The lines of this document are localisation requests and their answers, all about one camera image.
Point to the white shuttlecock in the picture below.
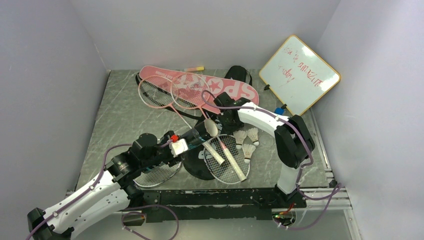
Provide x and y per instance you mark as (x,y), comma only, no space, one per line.
(248,150)
(240,136)
(252,133)

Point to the pink racket right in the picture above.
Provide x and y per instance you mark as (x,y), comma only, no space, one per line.
(187,92)

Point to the black shuttlecock tube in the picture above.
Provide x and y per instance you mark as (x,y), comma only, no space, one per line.
(194,138)

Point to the pink racket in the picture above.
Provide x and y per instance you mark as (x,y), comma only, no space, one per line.
(155,92)
(187,92)

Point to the white racket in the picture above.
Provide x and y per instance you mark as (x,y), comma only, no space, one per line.
(157,176)
(225,172)

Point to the whiteboard with yellow frame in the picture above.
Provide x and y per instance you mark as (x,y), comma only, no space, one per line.
(298,76)

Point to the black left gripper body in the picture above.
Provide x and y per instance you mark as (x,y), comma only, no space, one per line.
(162,152)

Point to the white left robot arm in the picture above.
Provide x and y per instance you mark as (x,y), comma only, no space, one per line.
(112,189)

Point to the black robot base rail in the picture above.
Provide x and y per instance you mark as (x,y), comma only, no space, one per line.
(237,203)

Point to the pink racket bag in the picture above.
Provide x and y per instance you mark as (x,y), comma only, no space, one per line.
(234,88)

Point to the yellow pink marker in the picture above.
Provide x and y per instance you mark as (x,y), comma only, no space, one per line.
(194,69)

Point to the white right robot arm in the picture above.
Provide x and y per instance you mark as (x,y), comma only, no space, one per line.
(294,143)

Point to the white racket right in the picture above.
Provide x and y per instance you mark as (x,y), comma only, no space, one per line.
(225,172)

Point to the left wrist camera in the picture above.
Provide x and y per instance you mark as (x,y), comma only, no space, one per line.
(178,145)

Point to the white racket left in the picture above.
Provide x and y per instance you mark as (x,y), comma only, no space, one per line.
(157,176)

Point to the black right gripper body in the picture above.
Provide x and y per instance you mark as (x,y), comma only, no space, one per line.
(230,126)

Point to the pink racket left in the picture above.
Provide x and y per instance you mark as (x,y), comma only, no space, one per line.
(155,92)

